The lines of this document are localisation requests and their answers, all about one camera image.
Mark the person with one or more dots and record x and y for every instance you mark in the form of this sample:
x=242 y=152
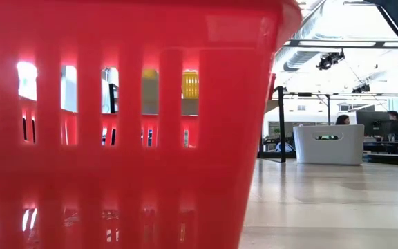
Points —
x=396 y=129
x=342 y=120

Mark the pale blue rounded object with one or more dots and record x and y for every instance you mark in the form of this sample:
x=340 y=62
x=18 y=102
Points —
x=284 y=147

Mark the dark office desk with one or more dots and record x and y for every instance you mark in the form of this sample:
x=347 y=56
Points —
x=385 y=147

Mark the black computer monitor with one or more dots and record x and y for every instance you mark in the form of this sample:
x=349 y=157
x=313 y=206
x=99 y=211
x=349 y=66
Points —
x=371 y=122

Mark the silver ceiling duct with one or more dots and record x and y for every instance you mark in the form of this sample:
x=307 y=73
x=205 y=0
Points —
x=297 y=60

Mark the overhead LED light bar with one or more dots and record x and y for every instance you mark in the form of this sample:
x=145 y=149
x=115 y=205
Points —
x=337 y=44

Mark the black ceiling track lamp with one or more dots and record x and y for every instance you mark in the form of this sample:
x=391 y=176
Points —
x=328 y=60
x=361 y=88

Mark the black background workstation frame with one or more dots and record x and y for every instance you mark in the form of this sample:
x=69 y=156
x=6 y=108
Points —
x=328 y=110

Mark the black aluminium rig frame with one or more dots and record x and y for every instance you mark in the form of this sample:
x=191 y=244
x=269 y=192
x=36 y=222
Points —
x=392 y=159

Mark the yellow slotted plastic basket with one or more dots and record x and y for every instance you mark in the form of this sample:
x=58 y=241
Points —
x=190 y=84

